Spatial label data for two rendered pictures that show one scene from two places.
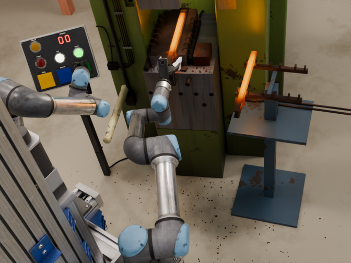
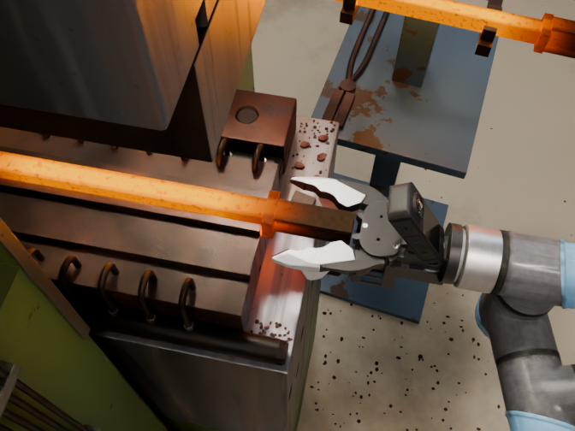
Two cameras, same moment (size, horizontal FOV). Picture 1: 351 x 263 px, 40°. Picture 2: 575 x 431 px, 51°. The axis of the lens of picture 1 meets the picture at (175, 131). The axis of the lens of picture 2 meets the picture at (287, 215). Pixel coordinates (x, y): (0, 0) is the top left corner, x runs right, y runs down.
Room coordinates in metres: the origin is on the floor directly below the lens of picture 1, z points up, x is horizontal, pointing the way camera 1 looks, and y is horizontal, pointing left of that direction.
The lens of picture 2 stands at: (2.05, 0.31, 1.61)
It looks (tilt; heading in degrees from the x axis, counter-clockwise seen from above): 60 degrees down; 263
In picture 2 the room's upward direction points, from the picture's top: straight up
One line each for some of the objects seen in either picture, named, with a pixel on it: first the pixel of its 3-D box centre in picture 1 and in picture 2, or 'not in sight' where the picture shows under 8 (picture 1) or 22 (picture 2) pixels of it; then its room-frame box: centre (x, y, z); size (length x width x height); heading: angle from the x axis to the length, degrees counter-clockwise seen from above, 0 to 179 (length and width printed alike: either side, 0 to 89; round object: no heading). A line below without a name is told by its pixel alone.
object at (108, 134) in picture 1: (116, 113); not in sight; (2.06, 0.32, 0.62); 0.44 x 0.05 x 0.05; 162
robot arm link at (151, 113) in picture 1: (159, 114); (515, 315); (1.73, 0.06, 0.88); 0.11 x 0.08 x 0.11; 86
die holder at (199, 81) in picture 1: (189, 70); (146, 267); (2.23, -0.15, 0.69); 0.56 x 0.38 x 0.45; 162
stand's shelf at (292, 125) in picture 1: (270, 117); (408, 76); (1.71, -0.51, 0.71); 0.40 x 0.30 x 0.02; 64
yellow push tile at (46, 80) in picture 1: (46, 80); not in sight; (2.00, 0.61, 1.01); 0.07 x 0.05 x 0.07; 97
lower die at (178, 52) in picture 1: (175, 35); (97, 216); (2.24, -0.10, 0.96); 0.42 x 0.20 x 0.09; 162
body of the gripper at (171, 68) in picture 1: (166, 78); (402, 248); (1.87, -0.01, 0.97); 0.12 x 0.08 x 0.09; 162
